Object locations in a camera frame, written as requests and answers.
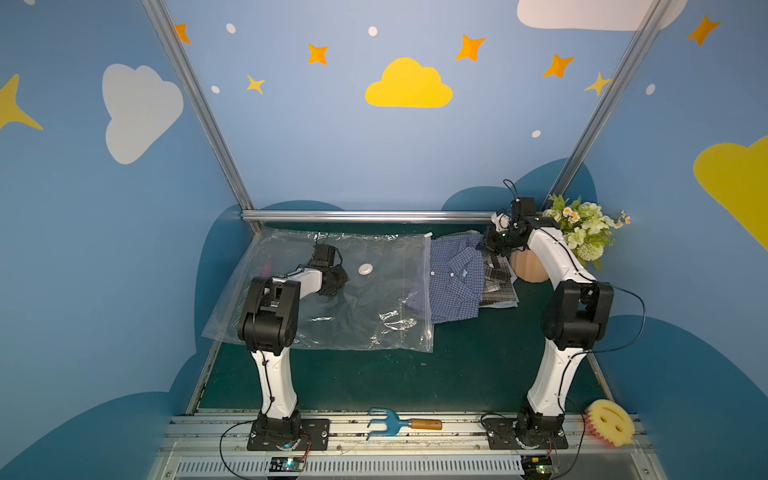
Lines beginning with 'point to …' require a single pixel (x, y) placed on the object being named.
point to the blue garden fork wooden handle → (393, 422)
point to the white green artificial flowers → (584, 227)
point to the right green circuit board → (537, 467)
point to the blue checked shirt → (457, 272)
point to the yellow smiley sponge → (611, 421)
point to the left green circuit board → (286, 464)
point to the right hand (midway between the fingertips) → (481, 243)
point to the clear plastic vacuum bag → (385, 306)
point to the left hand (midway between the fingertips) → (349, 276)
